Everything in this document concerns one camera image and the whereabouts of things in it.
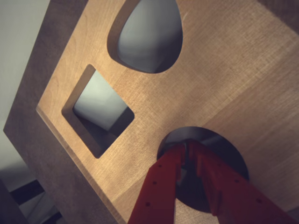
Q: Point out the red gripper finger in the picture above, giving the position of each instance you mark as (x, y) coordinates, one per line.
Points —
(233, 200)
(156, 196)

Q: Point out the wooden shape sorter box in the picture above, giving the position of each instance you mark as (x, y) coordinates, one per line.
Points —
(210, 93)

